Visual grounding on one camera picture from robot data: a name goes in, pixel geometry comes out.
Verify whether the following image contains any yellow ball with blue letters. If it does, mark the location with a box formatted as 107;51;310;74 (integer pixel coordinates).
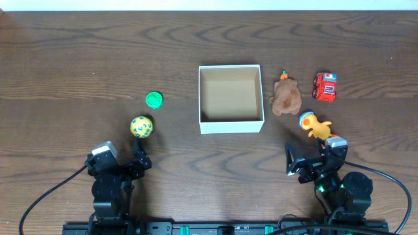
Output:
130;116;153;138

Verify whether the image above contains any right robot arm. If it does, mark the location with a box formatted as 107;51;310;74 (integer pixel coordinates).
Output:
285;136;373;225

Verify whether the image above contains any right black cable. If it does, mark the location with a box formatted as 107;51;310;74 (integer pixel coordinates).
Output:
342;161;413;235

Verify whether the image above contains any brown plush capybara toy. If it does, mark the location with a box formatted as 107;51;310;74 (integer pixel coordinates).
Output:
269;71;302;116

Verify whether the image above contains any green round toy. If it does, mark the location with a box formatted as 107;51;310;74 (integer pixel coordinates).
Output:
146;91;163;109

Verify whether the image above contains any left black cable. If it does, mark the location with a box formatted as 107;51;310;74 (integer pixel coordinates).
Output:
18;164;88;235

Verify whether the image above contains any white cardboard box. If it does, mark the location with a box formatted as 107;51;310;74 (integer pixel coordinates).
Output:
199;65;265;134

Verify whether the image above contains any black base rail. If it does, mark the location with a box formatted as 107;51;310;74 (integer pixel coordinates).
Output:
61;221;389;235

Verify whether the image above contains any red toy fire truck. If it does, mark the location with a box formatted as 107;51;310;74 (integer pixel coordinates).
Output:
312;72;337;102

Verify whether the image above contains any yellow rubber duck toy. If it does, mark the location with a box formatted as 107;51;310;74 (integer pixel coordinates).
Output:
299;112;337;140

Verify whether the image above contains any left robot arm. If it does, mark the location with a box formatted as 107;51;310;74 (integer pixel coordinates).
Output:
85;138;152;220

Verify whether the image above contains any black cable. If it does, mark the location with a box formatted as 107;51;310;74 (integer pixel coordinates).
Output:
18;164;88;235
342;161;413;235

